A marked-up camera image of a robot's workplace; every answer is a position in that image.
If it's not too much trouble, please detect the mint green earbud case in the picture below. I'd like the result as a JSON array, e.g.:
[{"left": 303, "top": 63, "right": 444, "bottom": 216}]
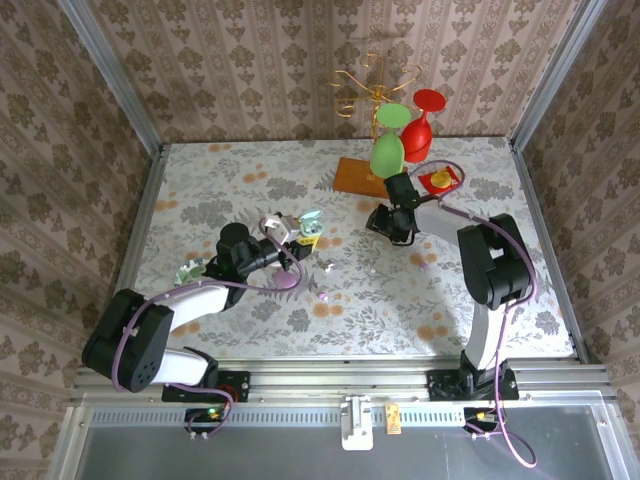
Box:
[{"left": 298, "top": 208, "right": 326, "bottom": 239}]

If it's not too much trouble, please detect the small green patterned plate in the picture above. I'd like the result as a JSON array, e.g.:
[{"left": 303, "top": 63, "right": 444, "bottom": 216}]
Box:
[{"left": 172, "top": 257, "right": 207, "bottom": 287}]

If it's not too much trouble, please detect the red snack packet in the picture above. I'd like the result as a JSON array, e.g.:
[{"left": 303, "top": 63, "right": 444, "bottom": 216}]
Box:
[{"left": 417, "top": 167, "right": 462, "bottom": 194}]

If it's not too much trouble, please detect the wooden rack base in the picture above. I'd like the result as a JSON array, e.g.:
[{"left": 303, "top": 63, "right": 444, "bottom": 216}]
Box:
[{"left": 332, "top": 156, "right": 401, "bottom": 199}]

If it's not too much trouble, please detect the green wine glass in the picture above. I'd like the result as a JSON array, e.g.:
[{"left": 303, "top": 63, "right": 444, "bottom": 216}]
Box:
[{"left": 369, "top": 102, "right": 413, "bottom": 182}]

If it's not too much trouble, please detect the red wine glass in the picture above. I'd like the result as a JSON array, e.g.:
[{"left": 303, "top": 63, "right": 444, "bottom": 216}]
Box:
[{"left": 399, "top": 88, "right": 447, "bottom": 164}]

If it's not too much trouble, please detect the small controller board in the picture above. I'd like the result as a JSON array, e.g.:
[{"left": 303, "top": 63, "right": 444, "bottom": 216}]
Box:
[
  {"left": 462, "top": 407, "right": 502, "bottom": 432},
  {"left": 184, "top": 407, "right": 232, "bottom": 435}
]

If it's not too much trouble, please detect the grey metal tray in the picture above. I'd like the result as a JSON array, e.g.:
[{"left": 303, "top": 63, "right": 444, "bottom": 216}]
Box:
[{"left": 47, "top": 402, "right": 640, "bottom": 480}]

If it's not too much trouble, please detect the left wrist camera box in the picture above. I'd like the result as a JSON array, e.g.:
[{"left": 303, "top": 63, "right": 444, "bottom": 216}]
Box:
[{"left": 263, "top": 212, "right": 301, "bottom": 246}]

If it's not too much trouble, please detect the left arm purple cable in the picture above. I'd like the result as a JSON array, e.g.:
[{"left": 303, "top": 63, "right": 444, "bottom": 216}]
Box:
[{"left": 110, "top": 215, "right": 306, "bottom": 442}]

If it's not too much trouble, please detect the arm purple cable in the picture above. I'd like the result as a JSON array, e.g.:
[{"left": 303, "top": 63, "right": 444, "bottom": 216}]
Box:
[
  {"left": 407, "top": 159, "right": 540, "bottom": 470},
  {"left": 110, "top": 215, "right": 306, "bottom": 442}
]

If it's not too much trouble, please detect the aluminium side rail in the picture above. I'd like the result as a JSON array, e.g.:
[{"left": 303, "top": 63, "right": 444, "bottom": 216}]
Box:
[
  {"left": 507, "top": 137, "right": 591, "bottom": 364},
  {"left": 113, "top": 143, "right": 169, "bottom": 301}
]

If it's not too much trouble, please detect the gold wire glass rack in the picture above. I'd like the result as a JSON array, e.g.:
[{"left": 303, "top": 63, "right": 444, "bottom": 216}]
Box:
[{"left": 332, "top": 52, "right": 424, "bottom": 146}]

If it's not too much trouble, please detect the aluminium mounting rail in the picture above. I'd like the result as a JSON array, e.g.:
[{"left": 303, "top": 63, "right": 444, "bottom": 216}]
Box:
[{"left": 69, "top": 357, "right": 624, "bottom": 404}]

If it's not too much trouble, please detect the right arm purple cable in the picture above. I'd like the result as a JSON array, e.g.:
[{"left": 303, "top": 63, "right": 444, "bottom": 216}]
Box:
[{"left": 407, "top": 159, "right": 540, "bottom": 470}]

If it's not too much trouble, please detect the white latch bracket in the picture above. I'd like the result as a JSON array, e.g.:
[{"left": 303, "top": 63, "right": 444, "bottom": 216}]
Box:
[{"left": 341, "top": 394, "right": 375, "bottom": 452}]

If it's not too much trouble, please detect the aluminium frame post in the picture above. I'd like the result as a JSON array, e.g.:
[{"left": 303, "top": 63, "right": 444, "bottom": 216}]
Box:
[
  {"left": 55, "top": 0, "right": 165, "bottom": 151},
  {"left": 509, "top": 0, "right": 609, "bottom": 151}
]

